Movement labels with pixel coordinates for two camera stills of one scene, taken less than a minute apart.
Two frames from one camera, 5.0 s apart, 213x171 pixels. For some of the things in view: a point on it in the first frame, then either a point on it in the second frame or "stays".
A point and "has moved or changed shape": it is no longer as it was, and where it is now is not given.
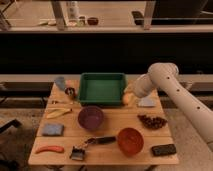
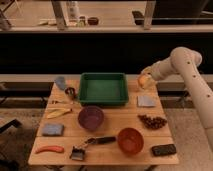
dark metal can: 71,92 stays
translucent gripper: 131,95 to 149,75
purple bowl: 90,118 stays
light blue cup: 60,82 stays
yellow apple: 127,99 has moved or changed shape
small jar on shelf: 81,21 stays
